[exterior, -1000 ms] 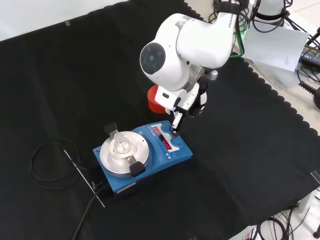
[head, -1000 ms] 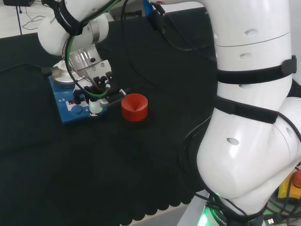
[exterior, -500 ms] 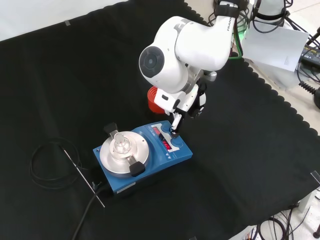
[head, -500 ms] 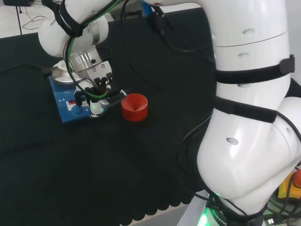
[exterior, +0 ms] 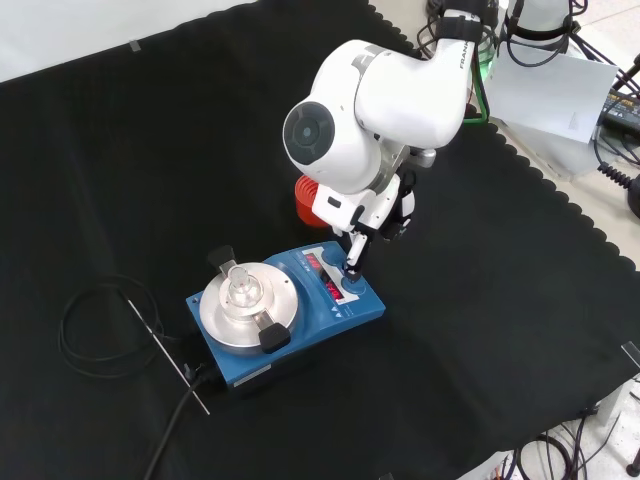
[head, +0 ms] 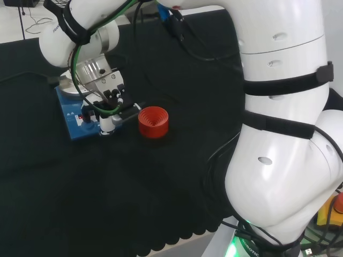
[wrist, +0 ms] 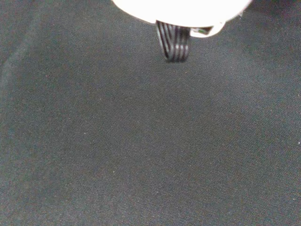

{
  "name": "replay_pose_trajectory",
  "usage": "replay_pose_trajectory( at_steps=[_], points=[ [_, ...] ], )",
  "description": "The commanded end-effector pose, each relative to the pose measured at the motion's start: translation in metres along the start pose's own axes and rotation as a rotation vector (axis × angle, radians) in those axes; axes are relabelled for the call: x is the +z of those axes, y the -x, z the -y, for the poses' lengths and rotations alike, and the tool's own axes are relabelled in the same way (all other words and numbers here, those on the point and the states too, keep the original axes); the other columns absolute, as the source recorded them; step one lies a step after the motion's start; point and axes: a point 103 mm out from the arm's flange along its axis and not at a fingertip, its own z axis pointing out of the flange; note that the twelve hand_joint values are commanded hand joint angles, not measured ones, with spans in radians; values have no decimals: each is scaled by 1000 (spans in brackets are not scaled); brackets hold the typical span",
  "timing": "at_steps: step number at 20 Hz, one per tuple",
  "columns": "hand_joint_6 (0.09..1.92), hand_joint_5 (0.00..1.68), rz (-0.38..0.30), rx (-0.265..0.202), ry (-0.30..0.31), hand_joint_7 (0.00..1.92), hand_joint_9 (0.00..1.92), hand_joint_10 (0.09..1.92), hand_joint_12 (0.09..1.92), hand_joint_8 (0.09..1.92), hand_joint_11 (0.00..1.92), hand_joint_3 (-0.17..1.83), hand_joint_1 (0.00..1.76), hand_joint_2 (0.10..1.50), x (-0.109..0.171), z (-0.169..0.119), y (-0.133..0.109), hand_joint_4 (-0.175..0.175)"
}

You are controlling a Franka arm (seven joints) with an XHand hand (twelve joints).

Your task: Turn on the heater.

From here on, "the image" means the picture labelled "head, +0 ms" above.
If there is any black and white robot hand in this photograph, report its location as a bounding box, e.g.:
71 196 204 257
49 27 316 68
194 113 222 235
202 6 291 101
79 83 147 138

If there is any heater with blue base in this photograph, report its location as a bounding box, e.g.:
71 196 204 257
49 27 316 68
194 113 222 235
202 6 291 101
55 75 121 141

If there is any red ribbed plastic cup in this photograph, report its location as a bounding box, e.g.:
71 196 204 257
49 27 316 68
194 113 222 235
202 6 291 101
137 105 170 140

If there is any black bench cloth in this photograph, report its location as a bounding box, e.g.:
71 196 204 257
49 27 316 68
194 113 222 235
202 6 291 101
0 10 243 257

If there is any black box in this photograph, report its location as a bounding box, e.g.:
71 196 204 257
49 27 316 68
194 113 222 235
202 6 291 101
4 0 40 8

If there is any yellow stop button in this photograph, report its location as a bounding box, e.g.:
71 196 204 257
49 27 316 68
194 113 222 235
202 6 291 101
316 193 343 229

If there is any black heater power cable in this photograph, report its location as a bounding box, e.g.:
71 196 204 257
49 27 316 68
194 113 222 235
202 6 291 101
0 70 60 86

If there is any thin black floor cable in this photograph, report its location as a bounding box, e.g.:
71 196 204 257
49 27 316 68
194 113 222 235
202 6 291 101
21 0 51 35

